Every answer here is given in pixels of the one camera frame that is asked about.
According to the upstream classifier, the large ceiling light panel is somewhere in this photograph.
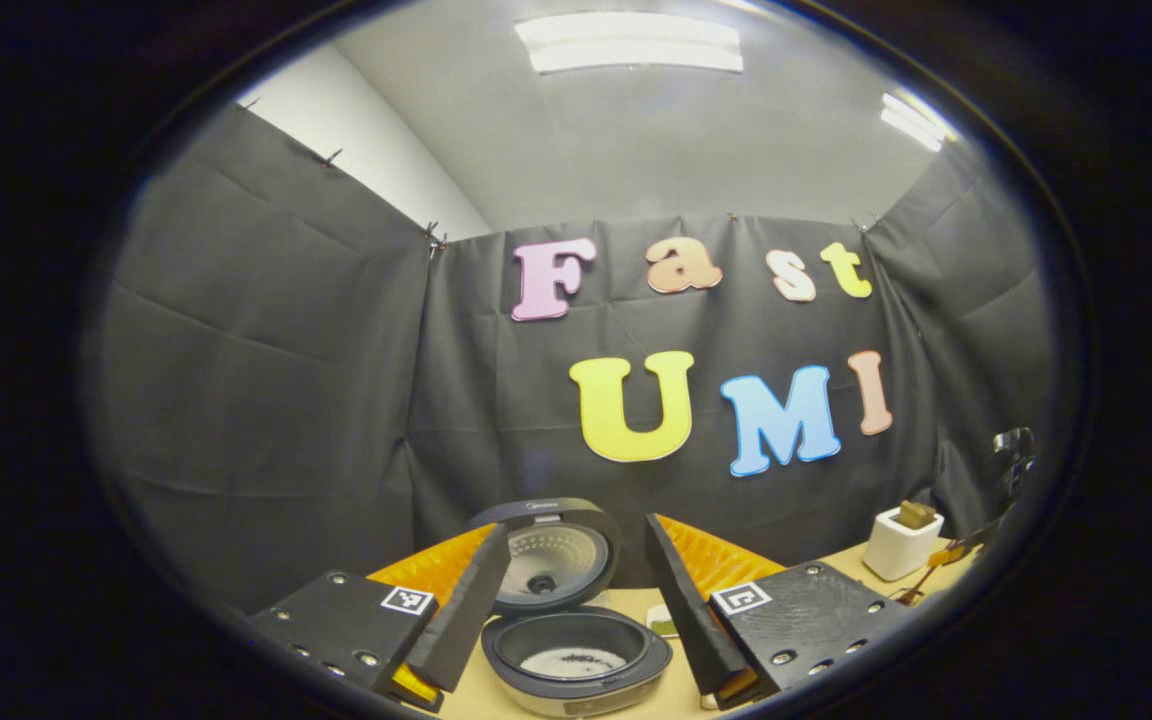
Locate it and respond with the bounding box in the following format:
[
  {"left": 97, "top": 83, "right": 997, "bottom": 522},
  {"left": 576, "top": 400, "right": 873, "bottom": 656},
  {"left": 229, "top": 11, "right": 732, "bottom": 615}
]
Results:
[{"left": 514, "top": 12, "right": 745, "bottom": 76}]

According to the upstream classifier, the white utensil holder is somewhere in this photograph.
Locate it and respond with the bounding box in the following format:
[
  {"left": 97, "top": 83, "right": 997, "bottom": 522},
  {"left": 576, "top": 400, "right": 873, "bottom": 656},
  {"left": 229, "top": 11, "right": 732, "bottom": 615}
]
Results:
[{"left": 862, "top": 506, "right": 945, "bottom": 583}]

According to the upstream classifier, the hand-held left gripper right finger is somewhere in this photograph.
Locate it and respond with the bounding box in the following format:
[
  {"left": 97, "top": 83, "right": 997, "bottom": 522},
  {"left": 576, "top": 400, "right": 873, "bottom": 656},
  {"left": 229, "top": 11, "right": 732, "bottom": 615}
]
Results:
[{"left": 642, "top": 513, "right": 922, "bottom": 711}]

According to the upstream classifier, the small ceiling light panel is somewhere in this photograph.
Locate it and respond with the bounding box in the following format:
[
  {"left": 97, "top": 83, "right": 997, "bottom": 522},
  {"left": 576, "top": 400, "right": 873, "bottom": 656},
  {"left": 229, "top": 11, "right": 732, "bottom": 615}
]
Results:
[{"left": 880, "top": 92, "right": 959, "bottom": 153}]

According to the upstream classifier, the black rice cooker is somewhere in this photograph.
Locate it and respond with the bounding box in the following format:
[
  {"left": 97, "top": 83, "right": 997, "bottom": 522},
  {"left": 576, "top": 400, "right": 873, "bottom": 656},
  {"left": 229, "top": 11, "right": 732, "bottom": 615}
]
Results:
[{"left": 468, "top": 497, "right": 674, "bottom": 718}]

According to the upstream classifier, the black backdrop cloth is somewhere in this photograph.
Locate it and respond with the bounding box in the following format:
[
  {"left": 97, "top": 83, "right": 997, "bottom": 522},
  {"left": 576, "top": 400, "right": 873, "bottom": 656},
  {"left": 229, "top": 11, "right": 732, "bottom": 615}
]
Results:
[{"left": 86, "top": 100, "right": 1057, "bottom": 621}]

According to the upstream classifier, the dark wooden spoon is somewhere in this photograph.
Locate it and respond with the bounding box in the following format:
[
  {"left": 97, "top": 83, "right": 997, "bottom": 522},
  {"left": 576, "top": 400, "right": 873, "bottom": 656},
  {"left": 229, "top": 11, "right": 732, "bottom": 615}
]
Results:
[{"left": 894, "top": 562, "right": 945, "bottom": 607}]

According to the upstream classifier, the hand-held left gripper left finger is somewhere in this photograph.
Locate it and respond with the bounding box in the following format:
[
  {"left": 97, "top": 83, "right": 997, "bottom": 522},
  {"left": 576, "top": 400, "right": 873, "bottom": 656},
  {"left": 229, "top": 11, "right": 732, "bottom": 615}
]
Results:
[{"left": 246, "top": 520, "right": 514, "bottom": 713}]

